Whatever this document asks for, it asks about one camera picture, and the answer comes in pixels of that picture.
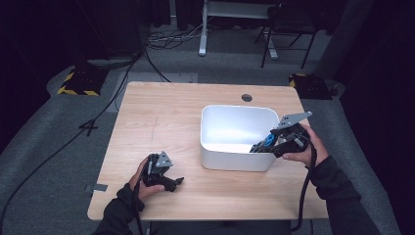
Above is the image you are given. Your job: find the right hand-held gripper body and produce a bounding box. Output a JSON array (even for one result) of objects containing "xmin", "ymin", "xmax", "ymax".
[{"xmin": 270, "ymin": 111, "xmax": 313, "ymax": 159}]

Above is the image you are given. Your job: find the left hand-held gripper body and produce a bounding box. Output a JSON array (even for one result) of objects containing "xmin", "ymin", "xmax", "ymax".
[{"xmin": 140, "ymin": 150, "xmax": 179, "ymax": 193}]

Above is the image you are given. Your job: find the blue and black toy car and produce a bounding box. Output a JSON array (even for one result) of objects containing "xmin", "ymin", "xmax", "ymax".
[{"xmin": 250, "ymin": 132, "xmax": 279, "ymax": 155}]

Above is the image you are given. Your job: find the white plastic bin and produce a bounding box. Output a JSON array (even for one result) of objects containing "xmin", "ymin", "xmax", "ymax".
[{"xmin": 200, "ymin": 104, "xmax": 281, "ymax": 172}]

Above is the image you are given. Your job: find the person's right hand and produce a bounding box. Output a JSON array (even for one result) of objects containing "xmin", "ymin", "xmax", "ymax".
[{"xmin": 282, "ymin": 124, "xmax": 330, "ymax": 168}]

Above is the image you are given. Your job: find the person's left hand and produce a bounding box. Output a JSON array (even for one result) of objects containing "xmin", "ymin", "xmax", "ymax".
[{"xmin": 128, "ymin": 157, "xmax": 165, "ymax": 201}]

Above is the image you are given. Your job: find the grey tape strip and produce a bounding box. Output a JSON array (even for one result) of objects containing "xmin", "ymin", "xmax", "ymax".
[{"xmin": 84, "ymin": 183, "xmax": 109, "ymax": 193}]

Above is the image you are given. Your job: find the black chair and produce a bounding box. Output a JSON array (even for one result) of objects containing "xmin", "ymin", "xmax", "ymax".
[{"xmin": 254, "ymin": 2, "xmax": 319, "ymax": 70}]

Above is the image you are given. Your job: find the left hand-held gripper cable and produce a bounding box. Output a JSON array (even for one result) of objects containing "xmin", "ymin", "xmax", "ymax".
[{"xmin": 131, "ymin": 156, "xmax": 153, "ymax": 235}]

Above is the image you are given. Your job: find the hand-held gripper cable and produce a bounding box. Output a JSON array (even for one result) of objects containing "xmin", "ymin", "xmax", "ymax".
[
  {"xmin": 131, "ymin": 156, "xmax": 153, "ymax": 235},
  {"xmin": 291, "ymin": 141, "xmax": 318, "ymax": 233}
]

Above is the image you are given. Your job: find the right hand-held gripper cable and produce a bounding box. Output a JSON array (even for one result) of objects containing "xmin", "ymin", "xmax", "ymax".
[{"xmin": 291, "ymin": 141, "xmax": 318, "ymax": 233}]

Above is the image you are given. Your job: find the yellow striped black base plate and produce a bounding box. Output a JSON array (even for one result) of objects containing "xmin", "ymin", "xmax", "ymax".
[
  {"xmin": 288, "ymin": 72, "xmax": 335, "ymax": 101},
  {"xmin": 57, "ymin": 66, "xmax": 109, "ymax": 97}
]

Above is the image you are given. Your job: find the long black floor cable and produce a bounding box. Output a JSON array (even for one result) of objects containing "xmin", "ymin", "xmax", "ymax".
[{"xmin": 0, "ymin": 48, "xmax": 146, "ymax": 229}]

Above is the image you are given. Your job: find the white desk frame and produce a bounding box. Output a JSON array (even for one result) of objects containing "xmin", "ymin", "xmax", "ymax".
[{"xmin": 198, "ymin": 0, "xmax": 279, "ymax": 61}]

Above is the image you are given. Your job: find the bundle of floor cables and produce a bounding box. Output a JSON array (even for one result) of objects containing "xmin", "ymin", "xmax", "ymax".
[{"xmin": 143, "ymin": 19, "xmax": 205, "ymax": 52}]

